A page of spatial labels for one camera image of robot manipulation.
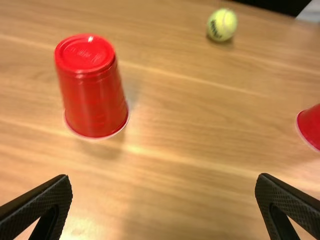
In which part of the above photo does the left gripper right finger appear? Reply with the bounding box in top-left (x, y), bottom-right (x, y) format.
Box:
top-left (254, 172), bottom-right (320, 240)

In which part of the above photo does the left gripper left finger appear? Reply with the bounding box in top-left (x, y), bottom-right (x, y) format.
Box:
top-left (0, 174), bottom-right (74, 240)

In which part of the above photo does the red cup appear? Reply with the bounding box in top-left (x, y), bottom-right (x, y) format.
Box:
top-left (53, 33), bottom-right (130, 141)
top-left (296, 103), bottom-right (320, 153)

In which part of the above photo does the yellow ball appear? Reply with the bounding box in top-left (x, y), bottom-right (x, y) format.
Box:
top-left (206, 7), bottom-right (239, 43)

